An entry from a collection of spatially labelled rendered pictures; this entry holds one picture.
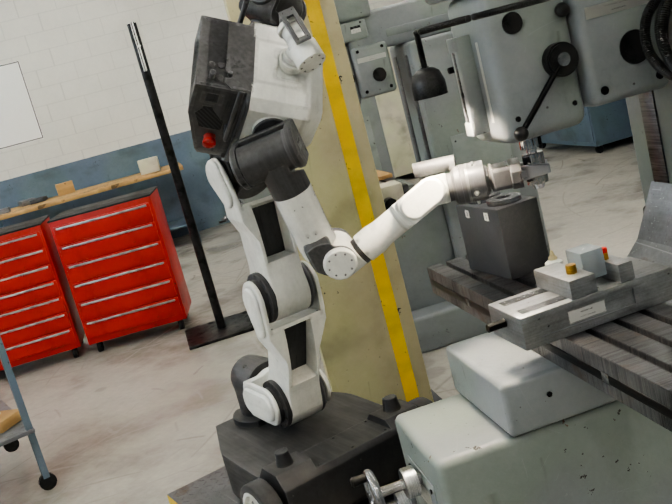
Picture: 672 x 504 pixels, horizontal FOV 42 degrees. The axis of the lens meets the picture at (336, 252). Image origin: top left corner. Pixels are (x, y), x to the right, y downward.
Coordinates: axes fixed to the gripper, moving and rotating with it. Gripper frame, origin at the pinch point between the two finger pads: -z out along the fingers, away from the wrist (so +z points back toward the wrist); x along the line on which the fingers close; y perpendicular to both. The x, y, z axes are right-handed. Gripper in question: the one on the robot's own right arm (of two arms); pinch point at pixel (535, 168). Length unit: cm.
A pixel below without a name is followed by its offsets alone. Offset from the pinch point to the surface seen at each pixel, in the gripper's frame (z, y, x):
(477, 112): 9.7, -15.4, -5.9
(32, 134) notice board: 509, -31, 766
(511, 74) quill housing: 1.5, -21.9, -11.3
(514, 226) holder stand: 6.6, 17.4, 23.7
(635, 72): -23.5, -15.9, -3.5
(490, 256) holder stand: 14.0, 25.3, 29.3
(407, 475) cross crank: 41, 58, -19
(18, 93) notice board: 511, -79, 766
